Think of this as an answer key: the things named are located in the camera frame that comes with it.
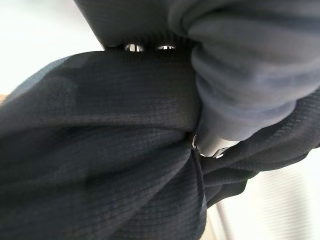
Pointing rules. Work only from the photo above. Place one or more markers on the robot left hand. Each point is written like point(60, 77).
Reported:
point(240, 75)

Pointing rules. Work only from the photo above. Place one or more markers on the black ribbed knit garment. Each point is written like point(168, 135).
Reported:
point(100, 150)

